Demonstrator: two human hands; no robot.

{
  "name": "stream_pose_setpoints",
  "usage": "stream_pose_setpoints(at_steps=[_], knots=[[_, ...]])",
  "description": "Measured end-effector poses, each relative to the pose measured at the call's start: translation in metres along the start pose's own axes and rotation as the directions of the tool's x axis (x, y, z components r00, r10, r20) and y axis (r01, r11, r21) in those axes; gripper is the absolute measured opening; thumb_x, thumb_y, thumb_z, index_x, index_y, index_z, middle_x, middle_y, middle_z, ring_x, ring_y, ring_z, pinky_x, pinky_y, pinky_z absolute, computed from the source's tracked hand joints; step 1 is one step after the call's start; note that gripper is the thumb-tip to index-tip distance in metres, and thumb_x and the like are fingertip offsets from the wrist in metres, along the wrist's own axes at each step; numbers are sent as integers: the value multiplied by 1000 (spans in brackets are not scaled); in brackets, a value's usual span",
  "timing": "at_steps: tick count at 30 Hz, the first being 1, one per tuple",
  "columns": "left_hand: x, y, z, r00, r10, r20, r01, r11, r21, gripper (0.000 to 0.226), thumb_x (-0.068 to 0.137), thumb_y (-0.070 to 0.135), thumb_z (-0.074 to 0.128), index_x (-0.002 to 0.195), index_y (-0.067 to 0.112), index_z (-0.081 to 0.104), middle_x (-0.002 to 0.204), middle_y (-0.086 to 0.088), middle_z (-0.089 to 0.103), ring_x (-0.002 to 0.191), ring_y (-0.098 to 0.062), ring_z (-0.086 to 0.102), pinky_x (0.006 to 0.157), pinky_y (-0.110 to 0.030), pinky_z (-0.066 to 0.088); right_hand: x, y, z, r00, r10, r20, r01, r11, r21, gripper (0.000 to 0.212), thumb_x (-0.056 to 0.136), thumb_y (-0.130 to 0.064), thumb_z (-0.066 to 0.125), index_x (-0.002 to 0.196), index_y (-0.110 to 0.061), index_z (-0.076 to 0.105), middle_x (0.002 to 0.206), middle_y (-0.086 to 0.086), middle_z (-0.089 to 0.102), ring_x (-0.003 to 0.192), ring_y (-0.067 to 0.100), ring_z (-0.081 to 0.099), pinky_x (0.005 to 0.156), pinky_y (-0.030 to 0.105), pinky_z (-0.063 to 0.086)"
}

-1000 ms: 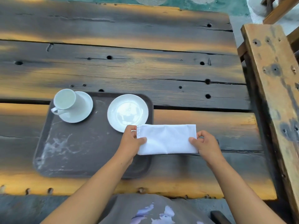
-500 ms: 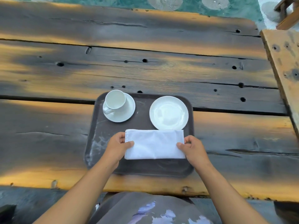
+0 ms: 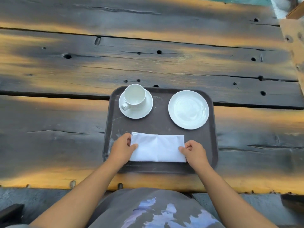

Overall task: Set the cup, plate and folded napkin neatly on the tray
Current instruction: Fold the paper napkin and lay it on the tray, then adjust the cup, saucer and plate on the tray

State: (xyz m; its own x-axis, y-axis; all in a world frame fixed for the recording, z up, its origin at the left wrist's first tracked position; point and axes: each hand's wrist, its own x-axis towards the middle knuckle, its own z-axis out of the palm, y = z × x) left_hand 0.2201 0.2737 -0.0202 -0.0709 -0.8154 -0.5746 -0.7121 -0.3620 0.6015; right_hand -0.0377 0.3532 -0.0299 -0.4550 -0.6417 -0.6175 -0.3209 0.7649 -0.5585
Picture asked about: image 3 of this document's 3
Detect person's right hand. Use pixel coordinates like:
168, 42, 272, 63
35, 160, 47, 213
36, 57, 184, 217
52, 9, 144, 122
178, 140, 212, 171

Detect person's left hand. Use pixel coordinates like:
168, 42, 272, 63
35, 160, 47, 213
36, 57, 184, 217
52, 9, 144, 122
107, 133, 139, 165

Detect white napkin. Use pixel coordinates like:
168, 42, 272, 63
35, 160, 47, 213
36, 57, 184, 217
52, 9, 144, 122
129, 132, 187, 163

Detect white saucer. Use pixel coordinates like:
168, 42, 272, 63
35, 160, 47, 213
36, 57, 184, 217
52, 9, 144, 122
118, 89, 154, 119

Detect dark brown tray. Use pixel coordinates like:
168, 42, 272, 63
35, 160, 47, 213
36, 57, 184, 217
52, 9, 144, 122
102, 86, 219, 174

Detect white side plate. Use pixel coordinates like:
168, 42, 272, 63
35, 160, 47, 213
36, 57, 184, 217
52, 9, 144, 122
168, 90, 210, 130

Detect white ceramic cup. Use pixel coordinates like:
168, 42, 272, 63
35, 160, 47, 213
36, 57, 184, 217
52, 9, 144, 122
121, 84, 147, 111

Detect person's left forearm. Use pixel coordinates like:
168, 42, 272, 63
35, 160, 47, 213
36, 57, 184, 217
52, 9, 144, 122
29, 156, 125, 228

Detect person's right forearm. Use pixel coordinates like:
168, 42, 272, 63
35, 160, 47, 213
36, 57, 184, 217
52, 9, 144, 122
194, 162, 278, 228

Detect light wooden bench seat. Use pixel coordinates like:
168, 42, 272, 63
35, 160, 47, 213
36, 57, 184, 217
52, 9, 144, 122
280, 18, 304, 95

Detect wooden bench backrest frame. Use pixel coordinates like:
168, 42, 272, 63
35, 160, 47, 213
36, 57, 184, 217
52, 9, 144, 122
286, 2, 304, 20

